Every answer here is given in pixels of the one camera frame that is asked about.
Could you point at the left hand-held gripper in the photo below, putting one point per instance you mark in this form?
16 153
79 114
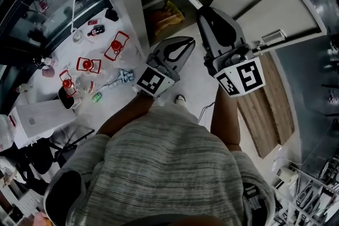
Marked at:
156 82

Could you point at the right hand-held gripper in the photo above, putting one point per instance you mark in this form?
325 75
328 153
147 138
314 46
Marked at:
243 76

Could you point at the yellow snack packet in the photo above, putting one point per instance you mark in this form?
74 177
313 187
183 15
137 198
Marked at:
169 18

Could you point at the person's left forearm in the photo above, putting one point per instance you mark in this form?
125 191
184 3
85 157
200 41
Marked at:
124 116

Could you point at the person's right forearm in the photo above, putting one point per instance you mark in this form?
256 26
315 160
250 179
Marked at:
225 119

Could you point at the person's white shoe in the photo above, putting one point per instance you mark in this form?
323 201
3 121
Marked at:
180 100

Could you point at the person's light shorts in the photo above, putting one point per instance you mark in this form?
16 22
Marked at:
177 113

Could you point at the small black box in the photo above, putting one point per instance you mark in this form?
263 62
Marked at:
111 14

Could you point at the dark soda bottle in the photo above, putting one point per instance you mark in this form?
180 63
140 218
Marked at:
96 31

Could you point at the red flat packet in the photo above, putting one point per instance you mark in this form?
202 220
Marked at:
95 22

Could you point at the green drink can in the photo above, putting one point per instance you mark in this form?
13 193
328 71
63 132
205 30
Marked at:
97 97

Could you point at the clear bottle red label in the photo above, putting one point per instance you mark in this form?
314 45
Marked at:
85 85

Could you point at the small white bin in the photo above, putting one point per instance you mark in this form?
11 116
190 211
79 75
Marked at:
68 99

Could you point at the person's grey striped shirt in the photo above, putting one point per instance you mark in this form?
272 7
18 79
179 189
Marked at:
164 172

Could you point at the small white bottle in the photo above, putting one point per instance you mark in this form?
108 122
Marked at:
49 61

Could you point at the pink round container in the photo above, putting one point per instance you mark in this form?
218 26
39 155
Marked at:
48 72

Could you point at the dark glass window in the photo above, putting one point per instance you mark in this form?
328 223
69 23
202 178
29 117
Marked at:
39 8

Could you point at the white cardboard box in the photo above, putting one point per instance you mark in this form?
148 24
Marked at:
39 121

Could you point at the clear green bottle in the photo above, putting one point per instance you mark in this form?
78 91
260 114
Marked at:
23 88

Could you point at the black bag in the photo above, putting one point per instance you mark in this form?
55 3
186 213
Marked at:
34 166

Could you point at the clear plastic bag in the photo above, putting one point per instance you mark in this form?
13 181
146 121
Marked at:
6 132

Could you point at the metal shelf rack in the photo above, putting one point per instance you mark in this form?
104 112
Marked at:
312 198

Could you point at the black metal frame chair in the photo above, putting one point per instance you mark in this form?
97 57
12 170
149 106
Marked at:
71 148

